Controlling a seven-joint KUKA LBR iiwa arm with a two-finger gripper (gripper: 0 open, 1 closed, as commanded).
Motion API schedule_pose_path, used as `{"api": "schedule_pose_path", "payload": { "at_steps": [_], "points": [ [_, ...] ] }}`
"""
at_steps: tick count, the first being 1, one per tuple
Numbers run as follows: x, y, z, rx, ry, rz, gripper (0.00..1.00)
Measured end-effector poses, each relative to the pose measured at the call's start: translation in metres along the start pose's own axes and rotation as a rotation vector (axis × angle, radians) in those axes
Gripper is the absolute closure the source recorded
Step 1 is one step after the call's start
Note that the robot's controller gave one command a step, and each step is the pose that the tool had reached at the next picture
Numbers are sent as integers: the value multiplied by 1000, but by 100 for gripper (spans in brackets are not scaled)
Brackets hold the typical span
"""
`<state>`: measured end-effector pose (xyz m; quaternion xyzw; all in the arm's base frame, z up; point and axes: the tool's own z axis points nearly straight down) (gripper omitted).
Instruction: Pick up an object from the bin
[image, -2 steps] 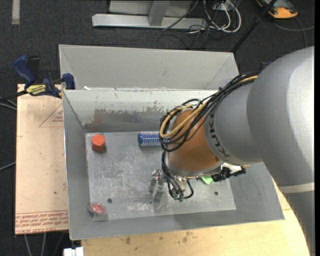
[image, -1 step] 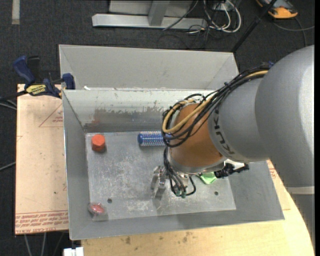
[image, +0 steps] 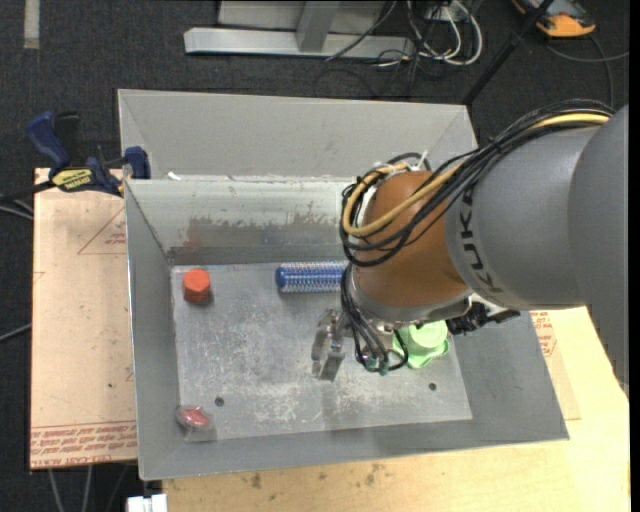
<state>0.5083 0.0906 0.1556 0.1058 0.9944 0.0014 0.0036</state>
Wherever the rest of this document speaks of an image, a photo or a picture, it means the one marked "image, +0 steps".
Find clear glass thing red top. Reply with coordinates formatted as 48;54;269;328
174;403;218;443

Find orange-red hexagonal block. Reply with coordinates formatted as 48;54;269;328
181;267;213;305

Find black cylinder on white bracket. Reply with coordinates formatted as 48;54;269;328
446;294;522;336

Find light green plastic toy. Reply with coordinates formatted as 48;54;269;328
391;319;452;371

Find grey metal bin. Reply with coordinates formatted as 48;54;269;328
117;88;570;482

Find blue ribbed cylinder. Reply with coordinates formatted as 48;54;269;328
274;260;348;295

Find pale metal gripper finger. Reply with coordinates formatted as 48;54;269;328
319;349;347;384
310;308;338;377

